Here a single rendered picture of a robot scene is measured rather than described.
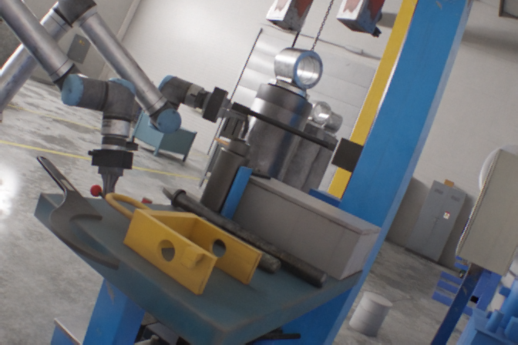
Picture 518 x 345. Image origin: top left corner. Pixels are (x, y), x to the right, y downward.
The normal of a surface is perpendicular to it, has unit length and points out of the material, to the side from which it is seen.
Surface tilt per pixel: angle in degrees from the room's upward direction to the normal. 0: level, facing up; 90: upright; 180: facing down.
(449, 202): 90
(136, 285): 90
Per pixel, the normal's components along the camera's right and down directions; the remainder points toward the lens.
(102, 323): -0.44, -0.15
